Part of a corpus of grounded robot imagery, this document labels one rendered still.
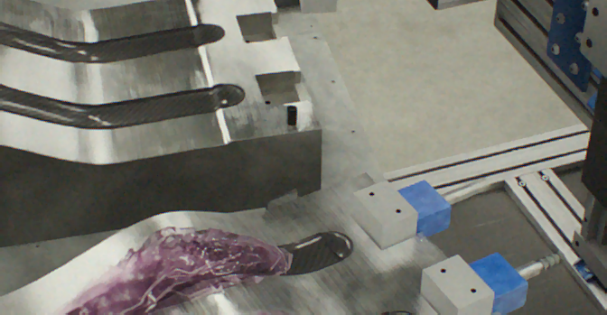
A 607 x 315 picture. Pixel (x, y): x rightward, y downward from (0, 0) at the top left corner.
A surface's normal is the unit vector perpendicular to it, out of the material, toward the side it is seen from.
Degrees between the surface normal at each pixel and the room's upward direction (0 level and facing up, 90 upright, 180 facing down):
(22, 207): 90
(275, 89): 90
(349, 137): 0
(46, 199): 90
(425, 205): 0
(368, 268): 0
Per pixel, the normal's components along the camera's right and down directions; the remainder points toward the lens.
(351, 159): 0.00, -0.77
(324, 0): 0.11, 0.63
